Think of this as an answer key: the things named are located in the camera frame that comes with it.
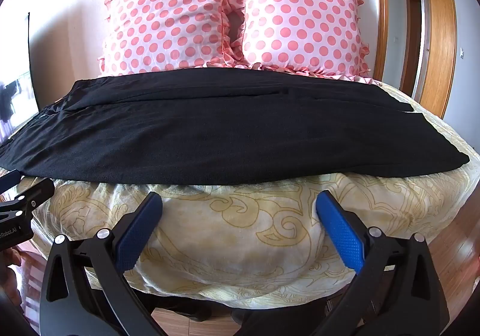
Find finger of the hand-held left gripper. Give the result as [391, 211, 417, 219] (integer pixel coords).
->
[0, 170, 22, 194]
[0, 178, 55, 226]

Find bright window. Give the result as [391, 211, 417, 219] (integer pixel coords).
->
[0, 12, 40, 134]

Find wooden door frame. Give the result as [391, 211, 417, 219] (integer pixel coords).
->
[371, 0, 457, 120]

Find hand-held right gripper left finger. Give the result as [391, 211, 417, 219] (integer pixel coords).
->
[39, 191, 167, 336]

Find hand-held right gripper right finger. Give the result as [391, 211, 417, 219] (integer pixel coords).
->
[315, 191, 451, 336]

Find yellow patterned bedspread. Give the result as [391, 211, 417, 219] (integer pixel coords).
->
[0, 75, 480, 301]

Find black pants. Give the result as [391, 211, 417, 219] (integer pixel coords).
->
[0, 71, 471, 186]

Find dark wooden door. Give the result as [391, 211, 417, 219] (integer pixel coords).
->
[399, 0, 423, 96]

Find pink polka dot pillow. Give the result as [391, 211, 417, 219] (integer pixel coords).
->
[225, 0, 372, 76]
[99, 0, 248, 77]

